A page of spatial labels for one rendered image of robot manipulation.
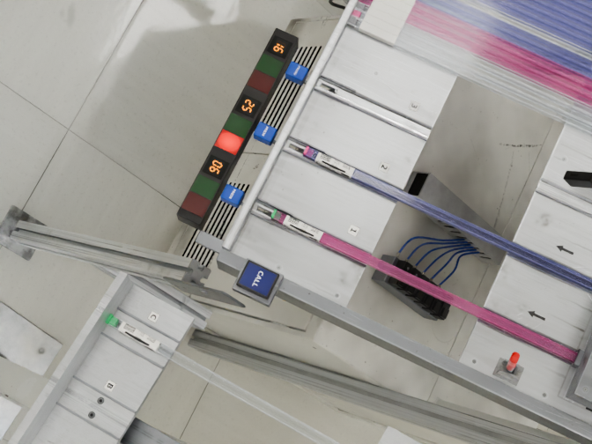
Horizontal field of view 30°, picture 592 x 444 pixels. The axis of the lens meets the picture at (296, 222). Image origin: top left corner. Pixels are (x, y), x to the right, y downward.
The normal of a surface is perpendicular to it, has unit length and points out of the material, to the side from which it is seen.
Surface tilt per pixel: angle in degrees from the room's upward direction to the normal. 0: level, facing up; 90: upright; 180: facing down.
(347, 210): 42
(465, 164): 0
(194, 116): 0
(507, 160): 0
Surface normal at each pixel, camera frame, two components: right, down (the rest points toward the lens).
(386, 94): 0.02, -0.25
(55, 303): 0.62, 0.10
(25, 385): -0.61, -0.57
